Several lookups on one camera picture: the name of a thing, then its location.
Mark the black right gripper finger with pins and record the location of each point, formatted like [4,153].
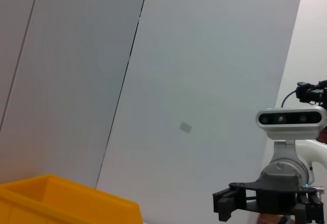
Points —
[314,208]
[226,203]

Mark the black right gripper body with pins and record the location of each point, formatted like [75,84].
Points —
[270,198]

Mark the yellow plastic bin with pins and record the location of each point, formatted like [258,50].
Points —
[76,203]

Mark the grey wall sticker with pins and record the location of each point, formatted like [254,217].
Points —
[185,127]

